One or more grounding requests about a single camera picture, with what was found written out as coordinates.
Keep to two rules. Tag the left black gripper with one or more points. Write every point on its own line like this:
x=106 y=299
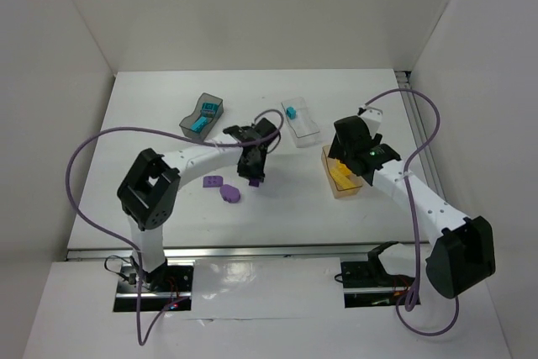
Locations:
x=250 y=168

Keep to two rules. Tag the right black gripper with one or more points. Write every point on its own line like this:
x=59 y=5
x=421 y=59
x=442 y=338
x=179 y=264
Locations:
x=350 y=161

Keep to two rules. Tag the dark purple lego plate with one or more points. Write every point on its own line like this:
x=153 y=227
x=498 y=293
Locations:
x=254 y=183

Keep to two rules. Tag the small yellow lego brick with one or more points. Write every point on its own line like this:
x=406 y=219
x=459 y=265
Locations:
x=339 y=168

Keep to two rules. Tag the long yellow lego plate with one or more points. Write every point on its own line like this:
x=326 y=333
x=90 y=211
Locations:
x=344 y=183

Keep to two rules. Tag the small teal lego cube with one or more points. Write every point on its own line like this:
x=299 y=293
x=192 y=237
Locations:
x=291 y=112

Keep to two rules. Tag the teal rectangular lego brick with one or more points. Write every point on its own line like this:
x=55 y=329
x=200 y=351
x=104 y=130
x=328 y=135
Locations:
x=198 y=125

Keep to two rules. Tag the teal rounded lego brick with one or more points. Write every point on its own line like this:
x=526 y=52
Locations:
x=209 y=109

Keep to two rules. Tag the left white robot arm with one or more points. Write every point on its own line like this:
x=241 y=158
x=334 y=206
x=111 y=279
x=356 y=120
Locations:
x=149 y=190

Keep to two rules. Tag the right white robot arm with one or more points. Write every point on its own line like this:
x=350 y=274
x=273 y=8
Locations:
x=463 y=251

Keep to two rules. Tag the orange tinted plastic container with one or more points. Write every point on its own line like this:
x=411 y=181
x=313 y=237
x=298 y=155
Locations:
x=336 y=191

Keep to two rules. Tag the purple oval lego brick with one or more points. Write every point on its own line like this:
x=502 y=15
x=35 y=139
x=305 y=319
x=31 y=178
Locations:
x=229 y=193

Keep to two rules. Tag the purple rounded lego brick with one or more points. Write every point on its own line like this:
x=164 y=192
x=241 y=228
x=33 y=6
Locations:
x=213 y=181

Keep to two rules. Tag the clear plastic container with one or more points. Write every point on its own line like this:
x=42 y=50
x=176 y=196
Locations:
x=304 y=131

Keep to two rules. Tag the dark smoky plastic container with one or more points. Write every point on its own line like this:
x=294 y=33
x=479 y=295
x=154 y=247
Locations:
x=188 y=120

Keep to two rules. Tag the aluminium rail frame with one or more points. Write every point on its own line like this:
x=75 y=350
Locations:
x=294 y=206

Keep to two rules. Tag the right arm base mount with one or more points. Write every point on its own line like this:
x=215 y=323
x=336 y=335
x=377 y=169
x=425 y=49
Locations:
x=366 y=283

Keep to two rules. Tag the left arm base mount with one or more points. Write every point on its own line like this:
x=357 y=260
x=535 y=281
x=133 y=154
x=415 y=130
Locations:
x=175 y=287

